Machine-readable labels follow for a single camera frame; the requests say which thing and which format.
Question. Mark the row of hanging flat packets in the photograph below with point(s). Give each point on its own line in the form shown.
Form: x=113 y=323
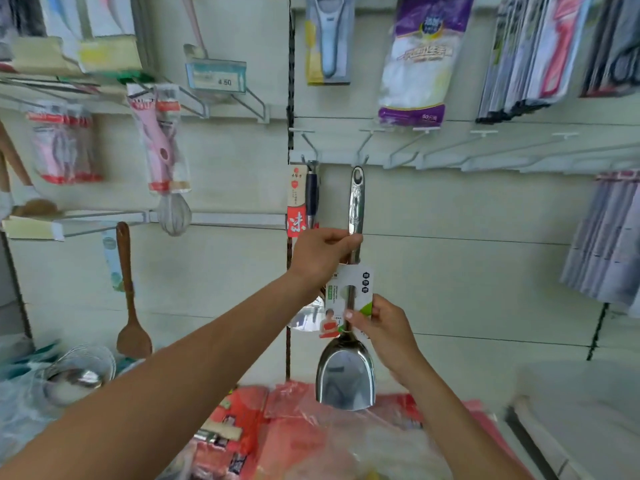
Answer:
x=530 y=55

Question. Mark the red white packet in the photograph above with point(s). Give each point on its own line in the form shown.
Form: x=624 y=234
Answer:
x=297 y=200

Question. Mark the white purple bag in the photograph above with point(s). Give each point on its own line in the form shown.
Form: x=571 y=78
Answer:
x=425 y=65

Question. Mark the dark wooden spatula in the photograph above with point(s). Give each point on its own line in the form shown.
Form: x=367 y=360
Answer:
x=133 y=342

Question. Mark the black scissors grey card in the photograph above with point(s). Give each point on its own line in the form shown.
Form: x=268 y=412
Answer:
x=615 y=45

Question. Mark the person's left hand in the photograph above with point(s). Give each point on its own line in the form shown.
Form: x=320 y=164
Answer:
x=322 y=253

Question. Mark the person's right hand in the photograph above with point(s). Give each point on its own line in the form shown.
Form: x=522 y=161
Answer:
x=382 y=335

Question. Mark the blue yellow peeler packet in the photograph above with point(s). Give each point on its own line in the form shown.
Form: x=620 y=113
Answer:
x=330 y=40

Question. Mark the black utensil packet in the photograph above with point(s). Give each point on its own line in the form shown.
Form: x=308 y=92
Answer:
x=20 y=15

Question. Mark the row of scissors packets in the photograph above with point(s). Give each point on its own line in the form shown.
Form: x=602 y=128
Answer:
x=610 y=235

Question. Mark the steel spatula with label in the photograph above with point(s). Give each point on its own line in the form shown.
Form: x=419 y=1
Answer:
x=345 y=380

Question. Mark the white price label holder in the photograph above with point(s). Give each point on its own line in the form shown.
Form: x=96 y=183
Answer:
x=215 y=77

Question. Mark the person's left forearm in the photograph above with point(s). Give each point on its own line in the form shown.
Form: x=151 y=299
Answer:
x=150 y=405

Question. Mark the red plastic wrapped packets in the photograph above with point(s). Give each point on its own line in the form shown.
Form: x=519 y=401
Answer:
x=290 y=435

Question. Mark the white green utensil packet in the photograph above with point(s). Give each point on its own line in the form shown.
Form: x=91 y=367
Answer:
x=110 y=13
x=62 y=13

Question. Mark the black wall divider strip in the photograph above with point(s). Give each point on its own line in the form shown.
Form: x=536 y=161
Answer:
x=291 y=95

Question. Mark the large steel strainer ladle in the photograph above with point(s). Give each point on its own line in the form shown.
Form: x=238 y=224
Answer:
x=75 y=380

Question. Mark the pile of plastic wrapped utensils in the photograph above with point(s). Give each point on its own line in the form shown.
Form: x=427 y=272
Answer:
x=20 y=415

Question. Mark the pale round hanging utensil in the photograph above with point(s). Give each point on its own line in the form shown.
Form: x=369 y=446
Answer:
x=192 y=25

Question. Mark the person's right forearm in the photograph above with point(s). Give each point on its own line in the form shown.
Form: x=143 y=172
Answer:
x=460 y=435

